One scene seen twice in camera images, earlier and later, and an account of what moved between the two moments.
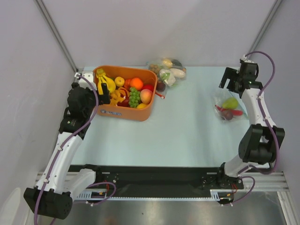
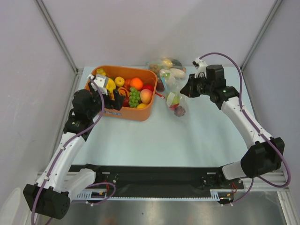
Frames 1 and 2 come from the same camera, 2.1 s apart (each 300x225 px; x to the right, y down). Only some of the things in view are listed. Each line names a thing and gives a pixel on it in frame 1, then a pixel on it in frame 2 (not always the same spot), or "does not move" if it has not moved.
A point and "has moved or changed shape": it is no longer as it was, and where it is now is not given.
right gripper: x=233 y=79 -> x=191 y=86
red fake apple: x=149 y=86 does not move
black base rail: x=163 y=180 does not move
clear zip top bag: x=220 y=96 has moved or changed shape
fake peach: x=146 y=95 does not move
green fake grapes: x=134 y=97 does not move
